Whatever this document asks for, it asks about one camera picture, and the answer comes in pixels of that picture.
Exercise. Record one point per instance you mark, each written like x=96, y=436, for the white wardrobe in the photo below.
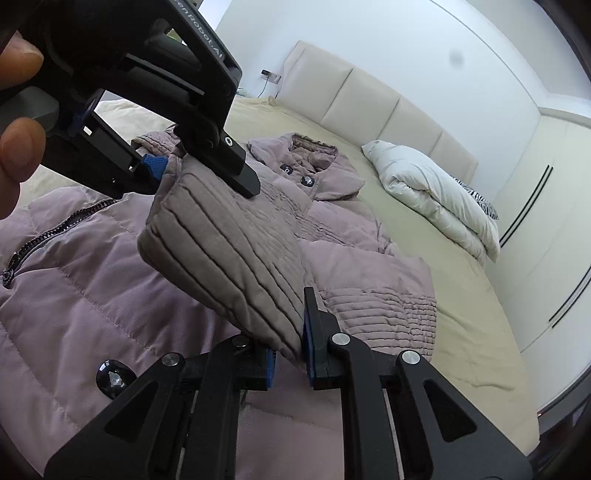
x=554, y=207

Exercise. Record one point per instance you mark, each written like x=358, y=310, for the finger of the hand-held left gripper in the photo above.
x=154, y=167
x=231, y=161

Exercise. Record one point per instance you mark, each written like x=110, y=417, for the person's left hand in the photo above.
x=21, y=147

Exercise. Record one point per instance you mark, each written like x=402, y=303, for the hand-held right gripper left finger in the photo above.
x=270, y=371

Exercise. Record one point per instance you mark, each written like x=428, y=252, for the zebra print pillow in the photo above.
x=480, y=201

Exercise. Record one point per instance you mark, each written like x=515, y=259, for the cream padded headboard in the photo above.
x=369, y=92

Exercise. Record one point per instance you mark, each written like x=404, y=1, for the mauve quilted puffer jacket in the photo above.
x=92, y=286

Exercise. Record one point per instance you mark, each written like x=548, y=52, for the wall socket with plug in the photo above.
x=270, y=76

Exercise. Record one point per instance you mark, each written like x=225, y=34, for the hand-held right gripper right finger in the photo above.
x=308, y=350

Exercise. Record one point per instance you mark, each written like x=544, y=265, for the bed with beige sheet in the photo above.
x=461, y=314

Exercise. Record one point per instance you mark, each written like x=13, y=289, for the white folded duvet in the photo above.
x=429, y=194

